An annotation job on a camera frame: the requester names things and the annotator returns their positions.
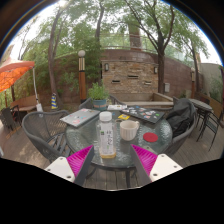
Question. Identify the round dark patio table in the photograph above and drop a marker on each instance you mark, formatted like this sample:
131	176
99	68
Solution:
202	106

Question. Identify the tree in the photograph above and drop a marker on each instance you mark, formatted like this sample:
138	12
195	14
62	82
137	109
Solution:
161	66
99	30
52	66
196	66

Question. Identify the flat round red coaster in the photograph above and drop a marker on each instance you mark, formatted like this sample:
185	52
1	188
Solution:
150	137

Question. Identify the black laptop with stickers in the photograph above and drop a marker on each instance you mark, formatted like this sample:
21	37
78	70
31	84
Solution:
143	114

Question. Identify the grey wall box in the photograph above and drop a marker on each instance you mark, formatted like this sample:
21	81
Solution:
166	87

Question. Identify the wooden bench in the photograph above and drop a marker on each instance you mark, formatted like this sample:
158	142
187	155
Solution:
25	102

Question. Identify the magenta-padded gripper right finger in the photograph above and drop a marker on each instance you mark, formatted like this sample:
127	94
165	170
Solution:
146	160

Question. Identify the silver laptop with stickers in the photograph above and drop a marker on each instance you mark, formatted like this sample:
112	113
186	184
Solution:
80	117

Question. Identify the black wall lantern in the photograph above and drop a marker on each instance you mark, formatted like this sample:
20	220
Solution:
155	70
106	67

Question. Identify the clear plastic drink bottle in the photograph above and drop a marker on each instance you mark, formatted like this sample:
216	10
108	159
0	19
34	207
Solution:
106	136

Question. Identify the black metal chair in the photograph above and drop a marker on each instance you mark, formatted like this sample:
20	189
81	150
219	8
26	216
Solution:
210	125
8	118

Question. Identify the yellow card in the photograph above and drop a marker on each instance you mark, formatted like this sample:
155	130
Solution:
124	117

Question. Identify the white ceramic mug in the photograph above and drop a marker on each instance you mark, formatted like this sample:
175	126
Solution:
128	130

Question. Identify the green potted plant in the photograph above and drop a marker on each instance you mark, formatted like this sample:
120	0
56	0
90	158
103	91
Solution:
98	95

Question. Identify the wooden globe lamp post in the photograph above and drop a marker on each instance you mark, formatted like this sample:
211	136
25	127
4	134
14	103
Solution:
192	83
82	80

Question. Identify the grey woven armchair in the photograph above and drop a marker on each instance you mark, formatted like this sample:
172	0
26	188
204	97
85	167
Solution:
181	141
87	102
35	128

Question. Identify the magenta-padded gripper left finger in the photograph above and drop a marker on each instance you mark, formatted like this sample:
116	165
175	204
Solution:
79	161

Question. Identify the black backpack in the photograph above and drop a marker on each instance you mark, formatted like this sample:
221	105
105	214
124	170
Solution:
180	115

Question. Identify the blue yellow striped cone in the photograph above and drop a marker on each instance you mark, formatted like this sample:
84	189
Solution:
54	101

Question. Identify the white printed booklet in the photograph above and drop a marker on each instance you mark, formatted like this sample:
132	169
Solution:
116	107

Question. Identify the orange patio umbrella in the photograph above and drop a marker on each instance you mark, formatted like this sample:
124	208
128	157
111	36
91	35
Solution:
15	71

